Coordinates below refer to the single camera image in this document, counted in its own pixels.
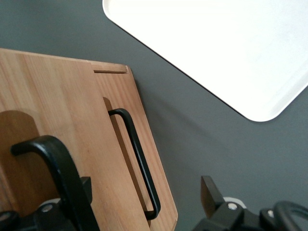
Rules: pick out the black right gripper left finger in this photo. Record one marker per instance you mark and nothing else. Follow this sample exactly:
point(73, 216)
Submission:
point(86, 192)

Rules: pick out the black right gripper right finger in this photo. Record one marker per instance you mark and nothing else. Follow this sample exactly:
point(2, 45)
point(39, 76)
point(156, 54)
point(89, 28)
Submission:
point(211, 197)

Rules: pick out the wooden drawer cabinet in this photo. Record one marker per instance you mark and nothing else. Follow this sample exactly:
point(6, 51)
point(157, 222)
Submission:
point(110, 67)

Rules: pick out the beige rectangular tray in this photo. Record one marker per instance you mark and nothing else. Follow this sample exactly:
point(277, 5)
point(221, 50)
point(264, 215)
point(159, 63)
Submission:
point(216, 48)

